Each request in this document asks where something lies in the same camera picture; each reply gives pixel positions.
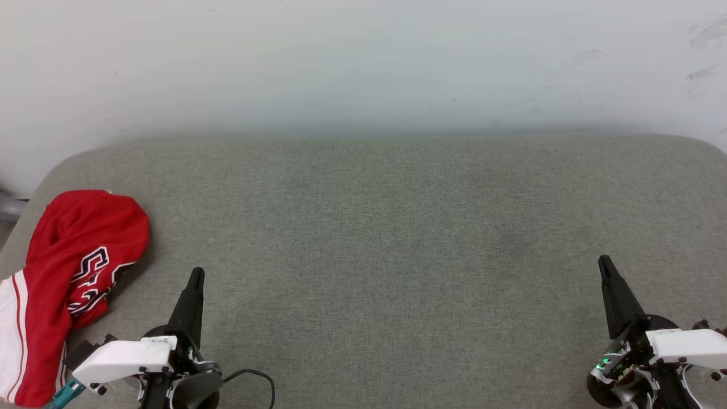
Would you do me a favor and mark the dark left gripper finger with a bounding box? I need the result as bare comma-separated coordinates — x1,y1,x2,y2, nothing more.
168,267,206,348

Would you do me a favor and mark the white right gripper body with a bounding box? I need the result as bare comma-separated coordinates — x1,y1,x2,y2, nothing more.
590,314,727,382

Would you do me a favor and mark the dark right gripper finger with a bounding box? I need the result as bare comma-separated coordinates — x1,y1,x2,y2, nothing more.
598,255,649,340

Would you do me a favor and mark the thin black cable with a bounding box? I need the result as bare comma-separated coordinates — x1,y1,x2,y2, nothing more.
222,369,277,409

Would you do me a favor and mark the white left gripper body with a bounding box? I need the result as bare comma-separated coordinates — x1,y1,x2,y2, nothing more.
73,324,210,409

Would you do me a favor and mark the grey metal frame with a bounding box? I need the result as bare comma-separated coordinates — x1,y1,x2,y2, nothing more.
0,190,30,222

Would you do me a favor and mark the red white basketball jersey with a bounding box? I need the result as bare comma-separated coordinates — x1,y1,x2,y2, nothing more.
0,189,151,408

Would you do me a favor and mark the black cable with teal plug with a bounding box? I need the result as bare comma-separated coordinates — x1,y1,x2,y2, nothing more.
45,378,87,409

